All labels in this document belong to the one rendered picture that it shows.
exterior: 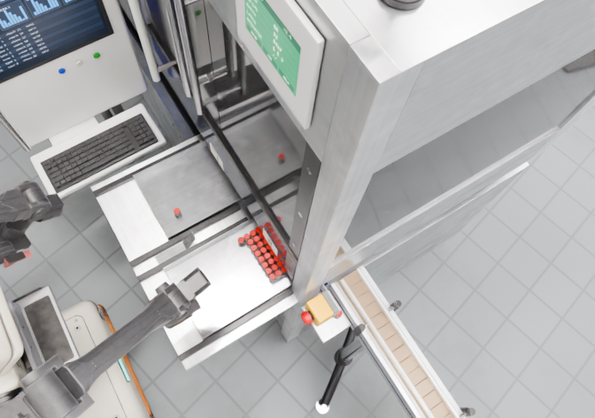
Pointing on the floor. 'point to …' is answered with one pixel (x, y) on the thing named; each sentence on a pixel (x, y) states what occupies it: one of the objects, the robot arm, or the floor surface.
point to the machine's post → (348, 163)
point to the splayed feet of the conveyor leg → (335, 375)
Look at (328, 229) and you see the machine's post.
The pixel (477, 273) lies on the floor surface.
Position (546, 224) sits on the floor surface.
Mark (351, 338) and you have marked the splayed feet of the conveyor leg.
